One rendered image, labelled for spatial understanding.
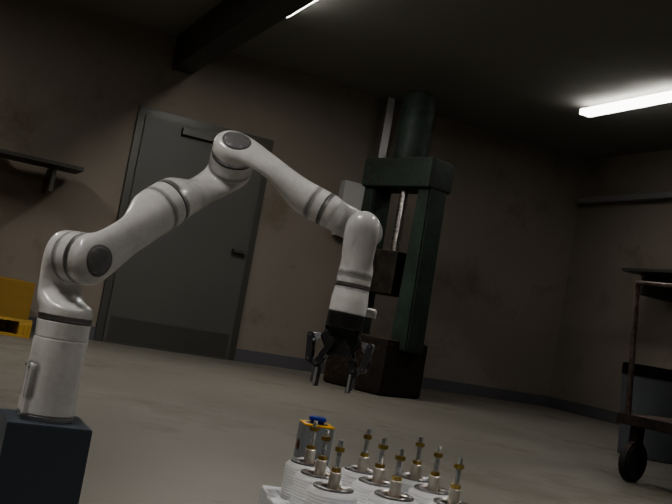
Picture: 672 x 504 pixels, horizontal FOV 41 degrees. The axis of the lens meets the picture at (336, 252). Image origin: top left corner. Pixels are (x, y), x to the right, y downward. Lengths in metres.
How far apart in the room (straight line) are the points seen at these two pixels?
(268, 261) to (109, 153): 1.83
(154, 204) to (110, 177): 6.69
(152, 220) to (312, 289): 7.34
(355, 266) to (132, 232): 0.44
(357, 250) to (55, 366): 0.60
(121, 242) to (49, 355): 0.23
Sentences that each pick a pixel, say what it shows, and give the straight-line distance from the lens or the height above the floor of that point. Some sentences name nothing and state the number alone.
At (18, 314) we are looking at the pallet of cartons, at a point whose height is 0.17.
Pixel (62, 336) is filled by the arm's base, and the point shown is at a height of 0.45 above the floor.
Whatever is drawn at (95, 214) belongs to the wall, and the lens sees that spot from 8.33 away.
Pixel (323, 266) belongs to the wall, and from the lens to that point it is 9.01.
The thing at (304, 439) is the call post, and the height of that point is 0.28.
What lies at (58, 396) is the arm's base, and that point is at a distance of 1.61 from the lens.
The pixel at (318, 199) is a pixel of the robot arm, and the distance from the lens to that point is 1.79.
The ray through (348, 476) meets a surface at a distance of 1.92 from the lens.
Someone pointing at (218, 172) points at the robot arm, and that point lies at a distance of 1.85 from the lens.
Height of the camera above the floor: 0.56
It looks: 4 degrees up
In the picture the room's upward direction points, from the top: 10 degrees clockwise
